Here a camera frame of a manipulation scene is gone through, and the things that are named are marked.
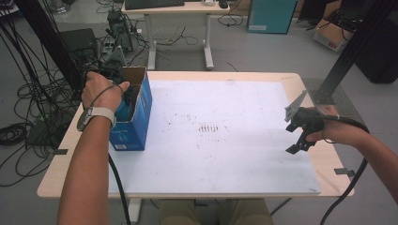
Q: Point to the black computer tower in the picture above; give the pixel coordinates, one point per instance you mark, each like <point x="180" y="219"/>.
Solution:
<point x="120" y="31"/>

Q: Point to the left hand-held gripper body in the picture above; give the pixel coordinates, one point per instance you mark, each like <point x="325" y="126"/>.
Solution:
<point x="117" y="62"/>

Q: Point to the teal cabinet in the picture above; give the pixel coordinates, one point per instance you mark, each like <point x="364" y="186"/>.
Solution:
<point x="270" y="15"/>

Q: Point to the white-legged wooden desk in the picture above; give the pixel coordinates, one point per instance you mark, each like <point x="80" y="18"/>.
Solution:
<point x="175" y="8"/>

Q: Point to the person's olive trousers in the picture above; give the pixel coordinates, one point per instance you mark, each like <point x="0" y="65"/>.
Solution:
<point x="244" y="214"/>

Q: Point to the brown cardboard carton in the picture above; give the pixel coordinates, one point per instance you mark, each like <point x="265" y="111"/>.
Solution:
<point x="331" y="37"/>

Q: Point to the white table mat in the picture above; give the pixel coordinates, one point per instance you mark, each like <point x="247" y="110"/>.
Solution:
<point x="219" y="162"/>

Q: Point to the black cabinet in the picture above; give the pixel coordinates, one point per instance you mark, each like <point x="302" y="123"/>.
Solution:
<point x="378" y="53"/>

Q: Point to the black keyboard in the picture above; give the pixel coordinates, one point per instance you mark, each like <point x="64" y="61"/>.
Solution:
<point x="153" y="3"/>

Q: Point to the person's left hand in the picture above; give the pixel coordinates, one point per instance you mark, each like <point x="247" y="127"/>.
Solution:
<point x="100" y="90"/>

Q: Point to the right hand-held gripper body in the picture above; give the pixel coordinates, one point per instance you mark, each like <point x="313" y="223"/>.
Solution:
<point x="309" y="120"/>

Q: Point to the dark grey floor mat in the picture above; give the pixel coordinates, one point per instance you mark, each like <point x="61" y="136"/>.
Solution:
<point x="350" y="122"/>

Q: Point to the black tape strip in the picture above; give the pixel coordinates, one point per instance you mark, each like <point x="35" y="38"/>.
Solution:
<point x="343" y="171"/>
<point x="61" y="152"/>

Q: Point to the black metal stand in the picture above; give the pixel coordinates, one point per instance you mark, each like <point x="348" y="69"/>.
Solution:
<point x="353" y="47"/>
<point x="47" y="37"/>

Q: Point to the blue cardboard box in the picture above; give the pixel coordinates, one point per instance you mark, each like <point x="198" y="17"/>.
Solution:
<point x="134" y="131"/>

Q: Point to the person's right hand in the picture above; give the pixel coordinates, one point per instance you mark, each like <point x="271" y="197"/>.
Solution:
<point x="339" y="132"/>

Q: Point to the black computer mouse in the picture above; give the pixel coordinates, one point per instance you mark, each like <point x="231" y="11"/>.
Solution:
<point x="223" y="3"/>

